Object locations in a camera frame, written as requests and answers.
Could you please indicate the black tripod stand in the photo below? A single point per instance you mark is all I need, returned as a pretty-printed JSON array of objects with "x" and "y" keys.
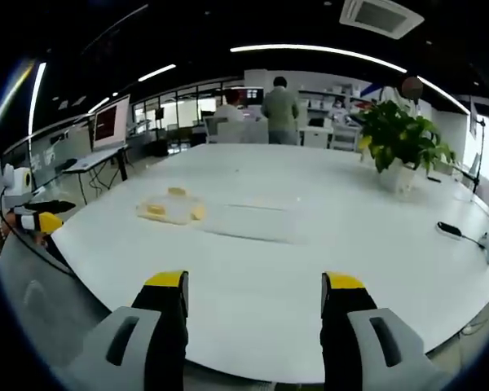
[{"x": 477, "y": 155}]

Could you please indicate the large computer monitor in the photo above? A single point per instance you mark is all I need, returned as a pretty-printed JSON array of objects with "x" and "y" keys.
[{"x": 111, "y": 122}]

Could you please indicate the yellow plastic buckle part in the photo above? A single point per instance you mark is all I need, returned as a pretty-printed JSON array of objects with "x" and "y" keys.
[
  {"x": 177, "y": 191},
  {"x": 155, "y": 210}
]

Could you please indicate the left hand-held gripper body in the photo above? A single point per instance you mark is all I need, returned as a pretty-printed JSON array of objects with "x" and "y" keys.
[{"x": 17, "y": 183}]

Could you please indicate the white side desk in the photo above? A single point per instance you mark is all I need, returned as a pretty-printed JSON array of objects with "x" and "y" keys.
[{"x": 95, "y": 159}]

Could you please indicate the green leafy plant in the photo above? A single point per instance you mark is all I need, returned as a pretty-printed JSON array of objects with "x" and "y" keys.
[{"x": 403, "y": 134}]

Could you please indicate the white plant pot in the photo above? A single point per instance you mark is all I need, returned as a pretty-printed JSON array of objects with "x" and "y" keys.
[{"x": 396, "y": 176}]

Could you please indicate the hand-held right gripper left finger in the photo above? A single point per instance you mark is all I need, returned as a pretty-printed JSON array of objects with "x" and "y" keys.
[{"x": 138, "y": 338}]

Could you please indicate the white storage shelves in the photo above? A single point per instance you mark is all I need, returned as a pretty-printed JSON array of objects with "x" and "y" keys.
[{"x": 330, "y": 118}]

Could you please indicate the ceiling air vent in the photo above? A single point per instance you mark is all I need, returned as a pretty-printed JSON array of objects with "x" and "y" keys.
[{"x": 380, "y": 16}]

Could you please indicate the short ceiling light strip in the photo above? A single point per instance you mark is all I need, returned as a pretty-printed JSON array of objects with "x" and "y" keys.
[{"x": 157, "y": 72}]

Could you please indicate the yellow plastic piece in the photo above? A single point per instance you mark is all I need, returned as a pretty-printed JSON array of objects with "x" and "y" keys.
[{"x": 198, "y": 212}]

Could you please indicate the long ceiling light strip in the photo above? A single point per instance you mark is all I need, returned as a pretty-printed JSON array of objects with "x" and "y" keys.
[{"x": 318, "y": 50}]

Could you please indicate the brown ball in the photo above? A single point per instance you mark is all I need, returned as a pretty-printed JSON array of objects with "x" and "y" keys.
[{"x": 412, "y": 86}]

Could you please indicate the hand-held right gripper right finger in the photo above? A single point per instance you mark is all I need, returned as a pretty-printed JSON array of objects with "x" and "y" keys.
[{"x": 362, "y": 338}]

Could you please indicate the small white device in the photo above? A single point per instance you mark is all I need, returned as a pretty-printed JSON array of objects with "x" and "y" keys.
[{"x": 487, "y": 246}]

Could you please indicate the small background monitor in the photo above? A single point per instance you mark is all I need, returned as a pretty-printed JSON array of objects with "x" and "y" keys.
[{"x": 254, "y": 97}]

